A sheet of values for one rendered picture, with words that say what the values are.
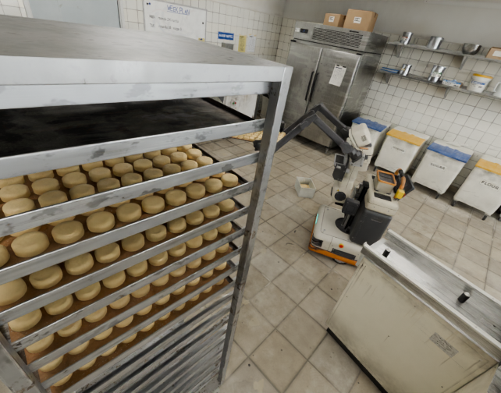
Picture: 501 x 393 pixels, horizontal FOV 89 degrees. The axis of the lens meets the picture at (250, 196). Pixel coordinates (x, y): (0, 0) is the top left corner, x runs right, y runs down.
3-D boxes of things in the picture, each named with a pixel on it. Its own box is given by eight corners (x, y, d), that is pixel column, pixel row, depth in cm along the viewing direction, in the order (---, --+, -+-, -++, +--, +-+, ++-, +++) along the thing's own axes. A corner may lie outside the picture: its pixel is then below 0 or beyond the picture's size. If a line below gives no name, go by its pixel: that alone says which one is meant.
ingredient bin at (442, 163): (404, 186, 434) (428, 144, 391) (415, 176, 475) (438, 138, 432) (438, 202, 405) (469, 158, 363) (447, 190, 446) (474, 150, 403)
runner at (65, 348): (241, 245, 93) (242, 238, 91) (246, 249, 91) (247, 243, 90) (12, 371, 53) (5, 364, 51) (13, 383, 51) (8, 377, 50)
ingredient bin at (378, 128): (338, 156, 499) (352, 118, 456) (350, 150, 542) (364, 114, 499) (364, 168, 472) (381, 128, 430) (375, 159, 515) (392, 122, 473)
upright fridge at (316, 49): (346, 147, 548) (389, 37, 434) (325, 156, 490) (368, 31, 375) (294, 125, 621) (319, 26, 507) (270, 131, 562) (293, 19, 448)
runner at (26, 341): (244, 226, 88) (246, 220, 86) (250, 231, 86) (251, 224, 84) (-6, 350, 48) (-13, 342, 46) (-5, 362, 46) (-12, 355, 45)
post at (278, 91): (221, 377, 152) (283, 64, 58) (224, 382, 151) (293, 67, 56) (216, 381, 150) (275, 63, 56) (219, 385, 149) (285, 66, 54)
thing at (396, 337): (428, 389, 175) (527, 318, 125) (406, 426, 156) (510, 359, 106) (346, 308, 219) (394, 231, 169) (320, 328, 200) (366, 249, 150)
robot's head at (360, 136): (371, 136, 228) (364, 121, 223) (372, 143, 211) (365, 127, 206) (355, 143, 235) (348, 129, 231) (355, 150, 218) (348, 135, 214)
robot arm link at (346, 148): (313, 110, 198) (313, 109, 207) (300, 124, 204) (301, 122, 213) (353, 148, 203) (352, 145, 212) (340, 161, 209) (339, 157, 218)
